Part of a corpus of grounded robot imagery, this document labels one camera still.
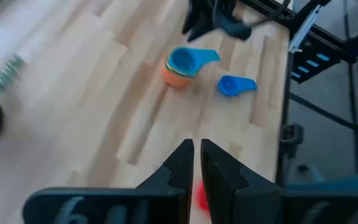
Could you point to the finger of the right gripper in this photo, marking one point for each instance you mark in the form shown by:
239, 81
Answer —
207, 26
196, 17

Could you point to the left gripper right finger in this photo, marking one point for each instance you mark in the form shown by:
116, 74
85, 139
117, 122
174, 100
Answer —
219, 174

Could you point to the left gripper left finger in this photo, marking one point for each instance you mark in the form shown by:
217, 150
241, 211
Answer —
179, 168

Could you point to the pink measuring cup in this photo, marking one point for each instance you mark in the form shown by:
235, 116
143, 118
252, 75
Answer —
202, 197

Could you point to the teal measuring cup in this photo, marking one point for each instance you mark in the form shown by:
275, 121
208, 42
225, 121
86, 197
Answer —
183, 60

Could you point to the blue measuring cup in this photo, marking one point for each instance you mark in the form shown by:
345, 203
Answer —
232, 86

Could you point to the orange measuring cup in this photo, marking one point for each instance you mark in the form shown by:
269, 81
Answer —
174, 80

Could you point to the black table clamp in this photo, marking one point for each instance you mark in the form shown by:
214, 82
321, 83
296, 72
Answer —
291, 138

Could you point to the black rig pole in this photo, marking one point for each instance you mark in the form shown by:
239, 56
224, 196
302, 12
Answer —
353, 93

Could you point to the white metal bracket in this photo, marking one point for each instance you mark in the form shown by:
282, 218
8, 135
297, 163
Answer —
304, 28

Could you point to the black aluminium table frame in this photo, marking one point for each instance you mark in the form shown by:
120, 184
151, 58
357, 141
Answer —
284, 102

